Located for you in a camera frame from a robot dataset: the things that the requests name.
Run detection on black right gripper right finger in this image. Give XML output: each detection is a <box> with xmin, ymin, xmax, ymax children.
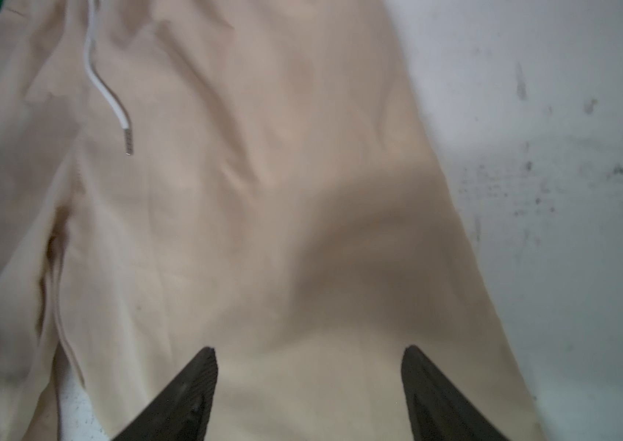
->
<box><xmin>401</xmin><ymin>345</ymin><xmax>506</xmax><ymax>441</ymax></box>

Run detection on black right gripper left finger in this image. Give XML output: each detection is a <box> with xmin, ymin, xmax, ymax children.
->
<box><xmin>115</xmin><ymin>347</ymin><xmax>219</xmax><ymax>441</ymax></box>

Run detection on beige drawstring shorts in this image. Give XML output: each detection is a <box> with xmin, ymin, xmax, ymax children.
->
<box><xmin>0</xmin><ymin>1</ymin><xmax>543</xmax><ymax>440</ymax></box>

